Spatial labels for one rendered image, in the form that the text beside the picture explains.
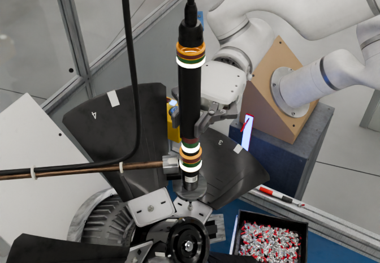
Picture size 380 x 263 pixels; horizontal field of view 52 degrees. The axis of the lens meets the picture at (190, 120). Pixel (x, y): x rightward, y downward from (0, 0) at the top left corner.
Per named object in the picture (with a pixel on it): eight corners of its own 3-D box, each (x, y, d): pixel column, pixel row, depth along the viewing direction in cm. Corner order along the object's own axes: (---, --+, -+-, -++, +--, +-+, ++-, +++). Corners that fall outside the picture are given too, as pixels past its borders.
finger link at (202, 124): (226, 120, 72) (210, 144, 68) (210, 113, 73) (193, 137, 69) (227, 107, 70) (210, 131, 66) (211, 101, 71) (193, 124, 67)
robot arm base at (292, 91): (286, 59, 144) (328, 36, 130) (315, 102, 146) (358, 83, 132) (260, 82, 133) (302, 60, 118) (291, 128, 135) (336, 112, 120)
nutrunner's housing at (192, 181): (182, 202, 85) (177, 12, 52) (180, 188, 87) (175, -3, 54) (200, 201, 85) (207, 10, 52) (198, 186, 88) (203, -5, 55)
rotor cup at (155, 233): (155, 292, 87) (195, 300, 78) (114, 249, 82) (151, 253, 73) (187, 238, 96) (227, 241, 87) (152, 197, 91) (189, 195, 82)
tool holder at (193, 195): (165, 204, 81) (163, 176, 74) (163, 176, 86) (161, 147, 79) (208, 201, 82) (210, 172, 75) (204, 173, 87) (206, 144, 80)
